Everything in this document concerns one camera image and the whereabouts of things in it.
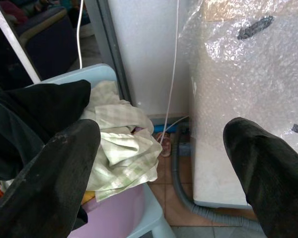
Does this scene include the pale green checked cloth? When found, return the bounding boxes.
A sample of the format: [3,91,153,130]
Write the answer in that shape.
[80,81,163,203]

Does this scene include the black garment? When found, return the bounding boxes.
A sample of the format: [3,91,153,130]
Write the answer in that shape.
[0,79,92,181]

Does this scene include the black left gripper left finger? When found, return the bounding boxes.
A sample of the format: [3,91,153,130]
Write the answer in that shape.
[0,119,101,238]

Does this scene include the pink plastic laundry basket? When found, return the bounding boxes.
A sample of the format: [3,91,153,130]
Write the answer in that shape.
[0,178,150,238]

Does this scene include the white washing machine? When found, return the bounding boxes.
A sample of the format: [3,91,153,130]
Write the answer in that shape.
[188,0,298,208]

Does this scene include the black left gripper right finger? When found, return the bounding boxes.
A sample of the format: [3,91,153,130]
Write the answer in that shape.
[223,117,298,238]

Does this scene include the white power cord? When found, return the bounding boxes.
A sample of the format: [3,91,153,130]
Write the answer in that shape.
[76,0,85,69]

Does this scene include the clear bubble wrap sheet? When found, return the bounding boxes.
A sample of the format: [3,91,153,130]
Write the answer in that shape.
[178,0,298,159]

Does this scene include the light blue plastic stool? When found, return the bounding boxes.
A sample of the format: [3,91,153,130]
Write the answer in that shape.
[0,63,177,238]

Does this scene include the grey corrugated drain hose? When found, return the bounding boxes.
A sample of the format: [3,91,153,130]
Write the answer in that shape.
[172,123,268,238]

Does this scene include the blue plastic object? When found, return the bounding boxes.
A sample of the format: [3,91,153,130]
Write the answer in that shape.
[152,123,189,134]

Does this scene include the white refrigerator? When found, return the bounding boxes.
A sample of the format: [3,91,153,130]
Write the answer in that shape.
[106,0,191,119]

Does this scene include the brown sandal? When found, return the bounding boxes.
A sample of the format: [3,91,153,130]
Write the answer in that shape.
[155,131,172,158]

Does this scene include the thin white cable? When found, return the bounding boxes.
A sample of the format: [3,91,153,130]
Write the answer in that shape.
[161,0,189,144]

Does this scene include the dark purple sofa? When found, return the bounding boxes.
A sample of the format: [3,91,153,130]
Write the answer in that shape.
[0,0,90,80]

